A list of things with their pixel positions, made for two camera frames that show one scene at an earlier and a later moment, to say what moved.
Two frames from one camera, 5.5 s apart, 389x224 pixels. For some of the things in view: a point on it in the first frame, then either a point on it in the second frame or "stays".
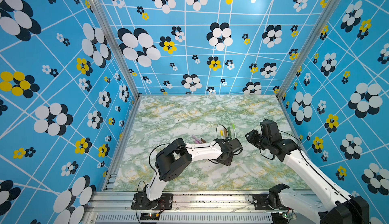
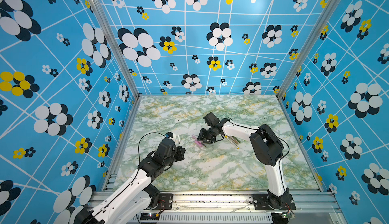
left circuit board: [148, 216] stays
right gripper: [250, 138] → [202, 138]
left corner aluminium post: [108, 27] stays
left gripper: [229, 162] → [180, 153]
